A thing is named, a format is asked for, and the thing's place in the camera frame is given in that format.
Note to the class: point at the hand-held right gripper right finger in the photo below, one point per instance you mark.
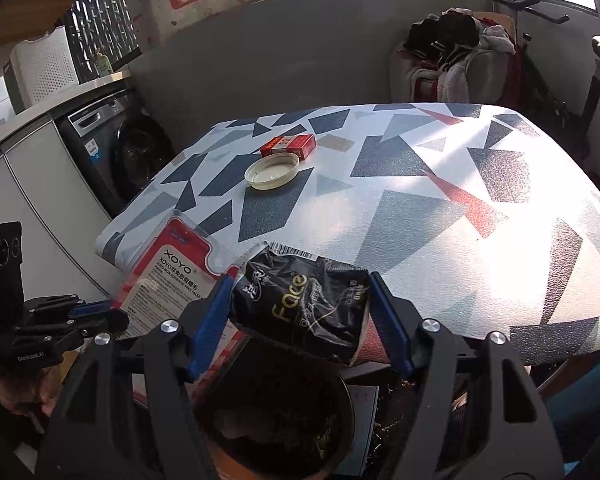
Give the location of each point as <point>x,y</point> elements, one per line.
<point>387,320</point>

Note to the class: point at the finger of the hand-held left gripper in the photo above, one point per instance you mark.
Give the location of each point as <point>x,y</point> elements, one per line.
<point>105,325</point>
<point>90,307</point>

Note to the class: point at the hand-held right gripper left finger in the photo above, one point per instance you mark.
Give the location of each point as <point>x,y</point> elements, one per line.
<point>212,320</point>

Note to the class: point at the red white blister pack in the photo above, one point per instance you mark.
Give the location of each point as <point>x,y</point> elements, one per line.
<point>170,270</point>

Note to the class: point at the black tissue packet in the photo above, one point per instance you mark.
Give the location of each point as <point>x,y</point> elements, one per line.
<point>300,305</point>

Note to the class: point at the brown round trash bin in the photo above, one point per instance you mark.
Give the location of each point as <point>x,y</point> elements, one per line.
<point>280,410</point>

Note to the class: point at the person's left hand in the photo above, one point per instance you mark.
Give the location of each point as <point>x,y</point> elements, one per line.
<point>15,390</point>

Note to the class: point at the white cabinet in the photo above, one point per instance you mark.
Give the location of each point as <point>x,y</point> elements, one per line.
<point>40,195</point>

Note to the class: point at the patterned folding table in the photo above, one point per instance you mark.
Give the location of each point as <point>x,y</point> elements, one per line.
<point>430,220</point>

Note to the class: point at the grey washing machine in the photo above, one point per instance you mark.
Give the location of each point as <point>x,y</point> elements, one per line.
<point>130,155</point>

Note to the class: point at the beige plastic lid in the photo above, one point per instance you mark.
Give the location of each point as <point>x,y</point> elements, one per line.
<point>272,172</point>

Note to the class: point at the red cigarette box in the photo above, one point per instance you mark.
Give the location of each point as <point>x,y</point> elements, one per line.
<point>287,146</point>

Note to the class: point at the white perforated basket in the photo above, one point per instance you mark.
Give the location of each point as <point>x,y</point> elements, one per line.
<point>45,72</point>

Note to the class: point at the small plastic bottle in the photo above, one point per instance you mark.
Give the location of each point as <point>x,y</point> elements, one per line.
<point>103,65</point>

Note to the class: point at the beige chair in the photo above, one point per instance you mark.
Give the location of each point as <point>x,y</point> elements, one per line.
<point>487,72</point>

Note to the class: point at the black lattice window grille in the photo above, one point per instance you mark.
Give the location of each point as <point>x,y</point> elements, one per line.
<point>105,10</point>

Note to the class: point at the pile of clothes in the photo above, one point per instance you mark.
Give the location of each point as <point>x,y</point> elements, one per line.
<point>450,35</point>

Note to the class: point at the cardboard box with red label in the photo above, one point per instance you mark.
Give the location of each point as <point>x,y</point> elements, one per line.
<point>205,0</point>

